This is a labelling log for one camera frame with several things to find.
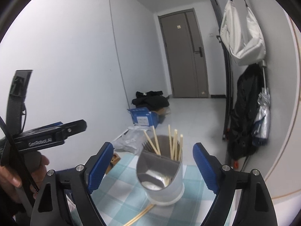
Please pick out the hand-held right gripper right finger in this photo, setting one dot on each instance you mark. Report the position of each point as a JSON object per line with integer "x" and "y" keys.
{"x": 204, "y": 167}

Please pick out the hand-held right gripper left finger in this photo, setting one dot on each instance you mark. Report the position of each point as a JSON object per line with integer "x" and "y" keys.
{"x": 101, "y": 167}

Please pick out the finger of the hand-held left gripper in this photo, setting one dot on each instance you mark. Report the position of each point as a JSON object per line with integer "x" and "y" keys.
{"x": 53, "y": 124}
{"x": 47, "y": 137}

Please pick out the pile of wooden chopsticks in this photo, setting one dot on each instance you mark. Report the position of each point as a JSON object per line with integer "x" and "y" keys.
{"x": 174, "y": 146}

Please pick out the white metal utensil holder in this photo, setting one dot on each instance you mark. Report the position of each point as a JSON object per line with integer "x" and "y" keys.
{"x": 169, "y": 183}

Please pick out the silver fork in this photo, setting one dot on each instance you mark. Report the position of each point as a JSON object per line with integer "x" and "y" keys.
{"x": 148, "y": 147}

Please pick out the white shoulder bag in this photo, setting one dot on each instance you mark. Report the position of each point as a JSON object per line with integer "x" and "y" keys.
{"x": 244, "y": 40}

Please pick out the person's left hand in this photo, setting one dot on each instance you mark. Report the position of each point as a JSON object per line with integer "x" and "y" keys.
{"x": 11, "y": 183}

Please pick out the orange and black tool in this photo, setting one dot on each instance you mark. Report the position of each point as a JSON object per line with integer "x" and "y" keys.
{"x": 235, "y": 163}

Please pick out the checkered teal placemat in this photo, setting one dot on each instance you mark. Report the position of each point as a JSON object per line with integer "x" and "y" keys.
{"x": 122, "y": 193}

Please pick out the grey plastic mailer bag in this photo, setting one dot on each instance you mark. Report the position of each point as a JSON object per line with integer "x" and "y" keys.
{"x": 129, "y": 141}

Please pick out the light wooden chopstick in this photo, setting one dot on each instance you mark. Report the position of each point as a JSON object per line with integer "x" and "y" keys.
{"x": 138, "y": 214}
{"x": 143, "y": 214}

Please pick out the blue cardboard box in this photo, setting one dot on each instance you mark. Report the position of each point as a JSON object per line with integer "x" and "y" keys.
{"x": 143, "y": 119}

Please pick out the black jacket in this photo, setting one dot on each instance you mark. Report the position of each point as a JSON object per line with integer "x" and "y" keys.
{"x": 244, "y": 113}

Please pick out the silver folding umbrella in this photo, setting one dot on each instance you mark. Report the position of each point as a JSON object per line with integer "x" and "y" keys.
{"x": 263, "y": 117}

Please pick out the pile of black clothes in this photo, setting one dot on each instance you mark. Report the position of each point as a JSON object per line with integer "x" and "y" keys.
{"x": 152, "y": 101}

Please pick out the black framed glass door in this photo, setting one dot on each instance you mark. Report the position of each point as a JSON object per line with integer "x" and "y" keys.
{"x": 227, "y": 75}

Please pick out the grey-brown door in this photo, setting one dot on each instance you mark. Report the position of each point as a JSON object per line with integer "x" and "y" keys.
{"x": 183, "y": 63}

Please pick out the black door latch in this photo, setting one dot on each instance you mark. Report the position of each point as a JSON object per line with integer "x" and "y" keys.
{"x": 218, "y": 38}

